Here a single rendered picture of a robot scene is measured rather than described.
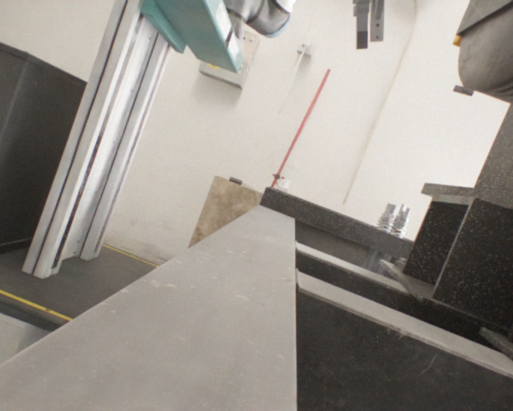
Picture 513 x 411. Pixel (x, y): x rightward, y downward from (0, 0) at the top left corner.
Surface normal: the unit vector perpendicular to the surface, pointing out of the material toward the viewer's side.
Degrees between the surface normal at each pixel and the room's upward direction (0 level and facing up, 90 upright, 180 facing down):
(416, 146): 90
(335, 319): 90
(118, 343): 0
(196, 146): 90
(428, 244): 90
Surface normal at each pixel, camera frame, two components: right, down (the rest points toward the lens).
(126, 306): 0.36, -0.93
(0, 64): -0.10, 0.04
